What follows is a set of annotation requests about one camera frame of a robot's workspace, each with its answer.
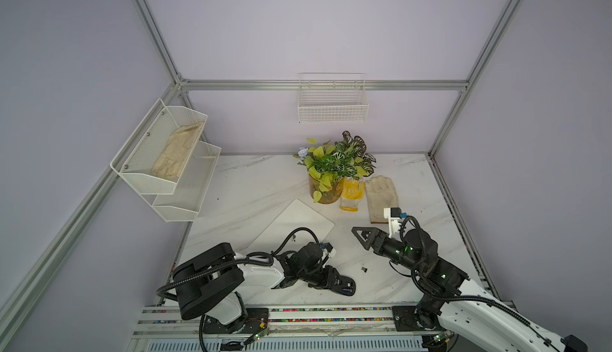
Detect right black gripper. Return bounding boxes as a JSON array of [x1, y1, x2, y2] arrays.
[[353, 225, 424, 274]]

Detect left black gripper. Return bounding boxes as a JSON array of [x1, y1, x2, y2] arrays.
[[299, 263, 346, 290]]

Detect black wireless mouse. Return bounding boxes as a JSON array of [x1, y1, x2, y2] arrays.
[[330, 276, 356, 296]]

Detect white laptop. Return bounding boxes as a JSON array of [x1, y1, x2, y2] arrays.
[[241, 199, 335, 253]]

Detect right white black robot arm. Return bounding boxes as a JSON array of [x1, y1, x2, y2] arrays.
[[352, 215, 588, 351]]

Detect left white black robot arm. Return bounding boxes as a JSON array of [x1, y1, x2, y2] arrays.
[[156, 228, 356, 350]]

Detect beige work glove on table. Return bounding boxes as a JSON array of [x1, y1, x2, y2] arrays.
[[365, 176, 399, 224]]

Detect yellow glass cup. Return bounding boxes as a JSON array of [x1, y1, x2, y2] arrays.
[[339, 178, 365, 212]]

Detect potted green plant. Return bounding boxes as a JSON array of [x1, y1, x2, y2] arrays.
[[293, 131, 376, 205]]

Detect beige glove in basket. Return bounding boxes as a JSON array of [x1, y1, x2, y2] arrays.
[[151, 122, 205, 182]]

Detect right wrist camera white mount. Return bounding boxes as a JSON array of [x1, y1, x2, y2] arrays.
[[383, 207, 406, 240]]

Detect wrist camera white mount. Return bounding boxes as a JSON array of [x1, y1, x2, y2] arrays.
[[320, 242, 336, 258], [383, 207, 406, 240]]

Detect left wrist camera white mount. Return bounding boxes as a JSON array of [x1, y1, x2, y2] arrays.
[[320, 242, 336, 258]]

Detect aluminium front rail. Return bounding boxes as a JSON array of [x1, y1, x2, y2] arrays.
[[126, 300, 539, 352]]

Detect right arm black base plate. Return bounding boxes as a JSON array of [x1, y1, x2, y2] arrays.
[[391, 306, 444, 332]]

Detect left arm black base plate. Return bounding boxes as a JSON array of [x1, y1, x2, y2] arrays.
[[202, 307, 269, 334]]

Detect white wire wall basket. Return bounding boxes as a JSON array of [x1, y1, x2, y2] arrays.
[[297, 73, 369, 124]]

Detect white two-tier wall basket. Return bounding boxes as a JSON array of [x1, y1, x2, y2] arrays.
[[110, 100, 221, 222]]

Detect aluminium frame profiles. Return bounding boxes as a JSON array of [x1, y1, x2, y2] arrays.
[[1, 0, 524, 350]]

